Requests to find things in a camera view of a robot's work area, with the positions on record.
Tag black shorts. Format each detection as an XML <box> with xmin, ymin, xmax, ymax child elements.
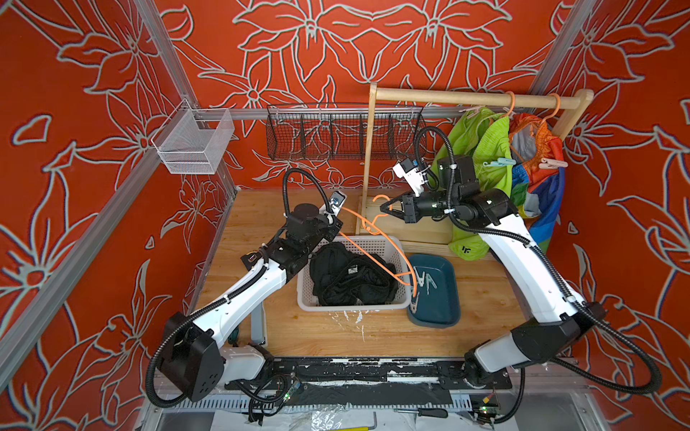
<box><xmin>309</xmin><ymin>242</ymin><xmax>398</xmax><ymax>306</ymax></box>

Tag orange clothes hanger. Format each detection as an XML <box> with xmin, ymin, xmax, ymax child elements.
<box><xmin>336</xmin><ymin>193</ymin><xmax>419</xmax><ymax>298</ymax></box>

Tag mint clothespin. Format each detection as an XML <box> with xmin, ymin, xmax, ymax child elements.
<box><xmin>483</xmin><ymin>157</ymin><xmax>517</xmax><ymax>167</ymax></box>

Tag lime green shorts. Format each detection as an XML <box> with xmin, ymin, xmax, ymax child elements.
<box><xmin>448</xmin><ymin>108</ymin><xmax>512</xmax><ymax>261</ymax></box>

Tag orange hanger of green shorts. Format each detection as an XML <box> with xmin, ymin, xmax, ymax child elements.
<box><xmin>502</xmin><ymin>91</ymin><xmax>517</xmax><ymax>119</ymax></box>

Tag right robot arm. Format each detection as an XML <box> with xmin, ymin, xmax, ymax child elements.
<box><xmin>400</xmin><ymin>151</ymin><xmax>662</xmax><ymax>395</ymax></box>

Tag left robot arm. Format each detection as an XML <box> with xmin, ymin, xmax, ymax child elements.
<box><xmin>145</xmin><ymin>168</ymin><xmax>347</xmax><ymax>409</ymax></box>

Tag rainbow striped shorts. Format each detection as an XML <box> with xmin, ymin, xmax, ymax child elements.
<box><xmin>509</xmin><ymin>113</ymin><xmax>565</xmax><ymax>251</ymax></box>

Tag orange hanger of rainbow shorts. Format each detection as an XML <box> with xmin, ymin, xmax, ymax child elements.
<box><xmin>540</xmin><ymin>93</ymin><xmax>562</xmax><ymax>125</ymax></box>

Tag wooden clothes rack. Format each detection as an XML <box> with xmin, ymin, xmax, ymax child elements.
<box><xmin>370</xmin><ymin>84</ymin><xmax>594</xmax><ymax>248</ymax></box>

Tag clothespin in tray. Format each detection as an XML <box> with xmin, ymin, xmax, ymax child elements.
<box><xmin>416</xmin><ymin>271</ymin><xmax>438</xmax><ymax>296</ymax></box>
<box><xmin>409</xmin><ymin>293</ymin><xmax>422</xmax><ymax>314</ymax></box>

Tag teal plastic tray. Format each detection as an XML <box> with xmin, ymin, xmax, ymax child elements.
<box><xmin>408</xmin><ymin>254</ymin><xmax>461</xmax><ymax>329</ymax></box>

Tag grey rectangular block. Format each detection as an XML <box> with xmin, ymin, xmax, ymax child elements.
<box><xmin>250</xmin><ymin>303</ymin><xmax>267</xmax><ymax>346</ymax></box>

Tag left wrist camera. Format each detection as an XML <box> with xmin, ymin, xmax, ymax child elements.
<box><xmin>329</xmin><ymin>190</ymin><xmax>347</xmax><ymax>216</ymax></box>

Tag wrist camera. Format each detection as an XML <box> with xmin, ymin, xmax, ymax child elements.
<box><xmin>329</xmin><ymin>190</ymin><xmax>347</xmax><ymax>216</ymax></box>
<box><xmin>393</xmin><ymin>158</ymin><xmax>428</xmax><ymax>198</ymax></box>

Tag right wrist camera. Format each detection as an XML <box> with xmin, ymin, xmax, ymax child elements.
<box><xmin>393</xmin><ymin>158</ymin><xmax>428</xmax><ymax>198</ymax></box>

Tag black wire wall basket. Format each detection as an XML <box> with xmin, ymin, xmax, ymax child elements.
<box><xmin>266</xmin><ymin>103</ymin><xmax>426</xmax><ymax>162</ymax></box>

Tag green handled screwdriver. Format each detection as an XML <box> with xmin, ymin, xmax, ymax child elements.
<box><xmin>227</xmin><ymin>328</ymin><xmax>240</xmax><ymax>348</ymax></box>

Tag clear acrylic wall bin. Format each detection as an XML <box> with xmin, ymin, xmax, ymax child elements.
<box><xmin>152</xmin><ymin>99</ymin><xmax>235</xmax><ymax>175</ymax></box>

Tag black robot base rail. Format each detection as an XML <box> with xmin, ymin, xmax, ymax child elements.
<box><xmin>246</xmin><ymin>357</ymin><xmax>514</xmax><ymax>409</ymax></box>

